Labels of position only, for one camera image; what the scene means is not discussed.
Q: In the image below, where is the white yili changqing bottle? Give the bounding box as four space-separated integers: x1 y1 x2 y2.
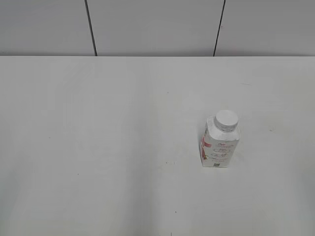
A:
200 117 241 168

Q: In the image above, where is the white plastic bottle cap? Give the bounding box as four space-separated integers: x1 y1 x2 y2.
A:
214 110 239 132

